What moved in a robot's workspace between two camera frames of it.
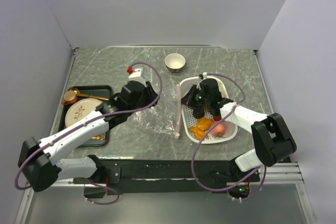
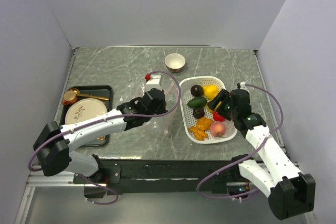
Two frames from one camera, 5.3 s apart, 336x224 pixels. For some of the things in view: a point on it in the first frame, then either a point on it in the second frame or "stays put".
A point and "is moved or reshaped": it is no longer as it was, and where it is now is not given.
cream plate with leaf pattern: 80,108 stays put
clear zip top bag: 164,118 is moved or reshaped
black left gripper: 151,94 -> 163,109
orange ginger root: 203,124 stays put
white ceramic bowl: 175,62 stays put
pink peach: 218,130 stays put
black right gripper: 188,99 -> 220,96
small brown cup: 70,97 stays put
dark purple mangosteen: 198,113 stays put
